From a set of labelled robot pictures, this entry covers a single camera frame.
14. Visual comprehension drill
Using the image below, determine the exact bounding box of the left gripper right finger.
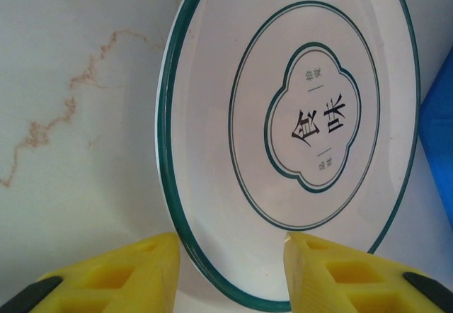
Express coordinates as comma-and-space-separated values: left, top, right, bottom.
282, 231, 453, 313

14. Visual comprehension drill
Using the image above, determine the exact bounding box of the white plate thin green rim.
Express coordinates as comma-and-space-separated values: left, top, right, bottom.
155, 0, 421, 310

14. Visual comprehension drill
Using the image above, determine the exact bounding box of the blue plastic bin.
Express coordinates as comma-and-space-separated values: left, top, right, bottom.
417, 45, 453, 229

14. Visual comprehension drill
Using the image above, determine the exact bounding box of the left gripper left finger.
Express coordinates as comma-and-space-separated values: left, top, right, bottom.
10, 232, 182, 313

